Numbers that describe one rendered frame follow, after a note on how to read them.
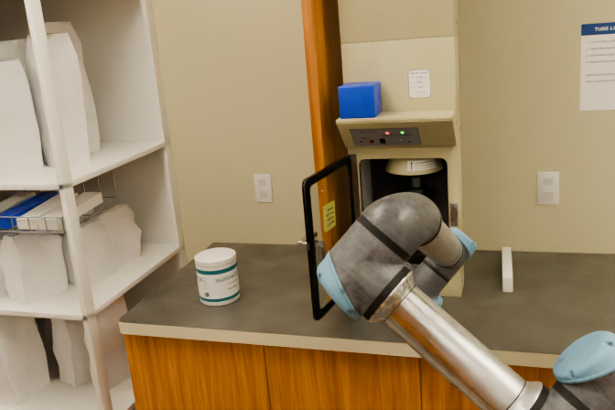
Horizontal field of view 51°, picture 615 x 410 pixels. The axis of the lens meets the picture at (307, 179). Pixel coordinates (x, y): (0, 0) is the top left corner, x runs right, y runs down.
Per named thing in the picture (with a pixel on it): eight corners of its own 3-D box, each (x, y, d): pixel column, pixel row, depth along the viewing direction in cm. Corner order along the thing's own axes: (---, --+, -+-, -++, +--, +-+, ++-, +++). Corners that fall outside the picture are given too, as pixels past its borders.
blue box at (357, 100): (348, 113, 190) (346, 82, 188) (382, 112, 187) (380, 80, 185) (339, 119, 181) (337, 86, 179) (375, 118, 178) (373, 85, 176)
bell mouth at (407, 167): (391, 161, 210) (390, 145, 209) (446, 161, 205) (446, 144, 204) (380, 175, 194) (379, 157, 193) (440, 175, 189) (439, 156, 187)
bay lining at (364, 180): (381, 242, 225) (374, 142, 216) (457, 244, 217) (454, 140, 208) (365, 269, 202) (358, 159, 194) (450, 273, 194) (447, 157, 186)
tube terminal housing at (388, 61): (372, 262, 228) (359, 38, 209) (468, 265, 218) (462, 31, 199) (357, 292, 205) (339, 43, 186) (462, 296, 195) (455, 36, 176)
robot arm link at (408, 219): (393, 158, 113) (450, 224, 156) (352, 207, 113) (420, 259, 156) (444, 198, 107) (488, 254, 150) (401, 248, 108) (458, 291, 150)
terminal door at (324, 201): (359, 279, 202) (350, 154, 192) (316, 323, 176) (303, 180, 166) (356, 279, 202) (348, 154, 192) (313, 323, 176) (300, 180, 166)
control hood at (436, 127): (347, 145, 194) (344, 113, 191) (458, 144, 184) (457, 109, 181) (337, 155, 183) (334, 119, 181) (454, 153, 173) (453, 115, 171)
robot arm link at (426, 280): (457, 290, 145) (418, 258, 146) (424, 328, 146) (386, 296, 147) (451, 285, 153) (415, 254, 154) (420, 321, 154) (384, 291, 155)
